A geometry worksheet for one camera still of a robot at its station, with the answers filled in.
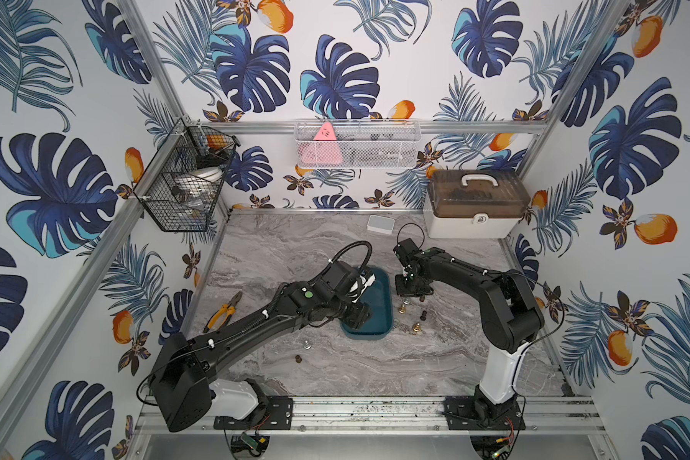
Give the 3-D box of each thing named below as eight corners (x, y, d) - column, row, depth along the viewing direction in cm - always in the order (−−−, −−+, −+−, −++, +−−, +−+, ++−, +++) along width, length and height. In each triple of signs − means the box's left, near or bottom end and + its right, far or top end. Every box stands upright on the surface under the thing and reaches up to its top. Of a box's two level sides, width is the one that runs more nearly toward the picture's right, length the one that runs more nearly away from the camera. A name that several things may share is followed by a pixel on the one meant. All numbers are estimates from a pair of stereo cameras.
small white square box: (366, 230, 118) (366, 226, 116) (370, 217, 123) (370, 213, 121) (391, 235, 116) (392, 231, 115) (394, 222, 121) (395, 218, 119)
